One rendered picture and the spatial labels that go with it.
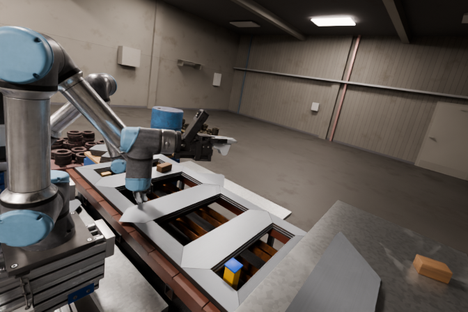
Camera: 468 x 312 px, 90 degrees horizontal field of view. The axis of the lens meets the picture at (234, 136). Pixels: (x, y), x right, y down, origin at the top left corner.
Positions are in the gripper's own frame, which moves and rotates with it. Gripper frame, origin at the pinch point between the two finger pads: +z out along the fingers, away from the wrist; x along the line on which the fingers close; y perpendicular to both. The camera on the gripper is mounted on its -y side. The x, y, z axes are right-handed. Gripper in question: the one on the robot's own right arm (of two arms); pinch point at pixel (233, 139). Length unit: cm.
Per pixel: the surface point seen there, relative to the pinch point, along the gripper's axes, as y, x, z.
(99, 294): 74, -29, -40
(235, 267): 56, -9, 12
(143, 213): 53, -60, -23
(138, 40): -230, -895, -28
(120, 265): 72, -44, -33
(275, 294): 43.8, 21.4, 10.6
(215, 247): 58, -27, 10
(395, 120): -50, -450, 808
